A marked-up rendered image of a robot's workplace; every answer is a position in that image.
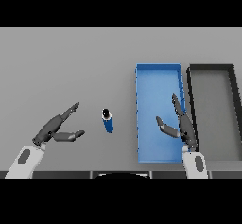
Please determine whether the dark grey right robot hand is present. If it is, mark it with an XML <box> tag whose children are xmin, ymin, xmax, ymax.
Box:
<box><xmin>155</xmin><ymin>92</ymin><xmax>199</xmax><ymax>152</ymax></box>

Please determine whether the blue bin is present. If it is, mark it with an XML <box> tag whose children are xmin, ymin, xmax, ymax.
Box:
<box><xmin>134</xmin><ymin>62</ymin><xmax>187</xmax><ymax>164</ymax></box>

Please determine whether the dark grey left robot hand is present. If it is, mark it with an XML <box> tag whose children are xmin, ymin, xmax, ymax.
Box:
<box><xmin>31</xmin><ymin>101</ymin><xmax>86</xmax><ymax>147</ymax></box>

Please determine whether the dark grey bin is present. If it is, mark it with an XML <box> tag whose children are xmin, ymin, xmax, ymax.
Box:
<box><xmin>185</xmin><ymin>63</ymin><xmax>242</xmax><ymax>163</ymax></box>

